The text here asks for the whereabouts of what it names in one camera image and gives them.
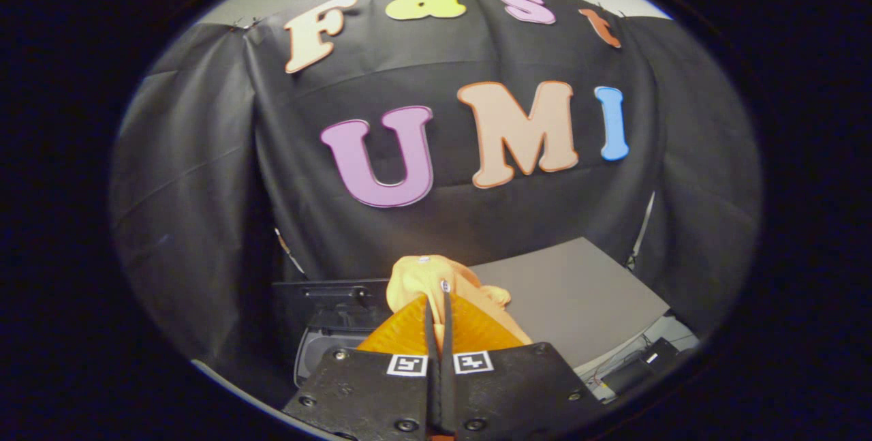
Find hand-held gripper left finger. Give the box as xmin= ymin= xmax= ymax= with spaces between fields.
xmin=283 ymin=294 xmax=443 ymax=441

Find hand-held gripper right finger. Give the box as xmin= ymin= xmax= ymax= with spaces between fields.
xmin=439 ymin=289 xmax=607 ymax=441

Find dark grey washing machine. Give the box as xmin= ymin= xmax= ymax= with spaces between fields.
xmin=293 ymin=308 xmax=382 ymax=389

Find transparent washing machine lid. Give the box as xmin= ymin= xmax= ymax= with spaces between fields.
xmin=272 ymin=279 xmax=392 ymax=333

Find orange garment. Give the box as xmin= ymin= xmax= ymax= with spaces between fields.
xmin=386 ymin=255 xmax=532 ymax=353

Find white cabinet with grey top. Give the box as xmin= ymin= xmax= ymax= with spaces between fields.
xmin=470 ymin=237 xmax=672 ymax=370

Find black box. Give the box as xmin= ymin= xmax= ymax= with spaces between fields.
xmin=599 ymin=337 xmax=682 ymax=395

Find thin metal stand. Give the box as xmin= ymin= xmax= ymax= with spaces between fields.
xmin=275 ymin=228 xmax=307 ymax=276
xmin=625 ymin=189 xmax=658 ymax=271

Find black backdrop cloth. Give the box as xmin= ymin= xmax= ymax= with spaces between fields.
xmin=109 ymin=0 xmax=762 ymax=387

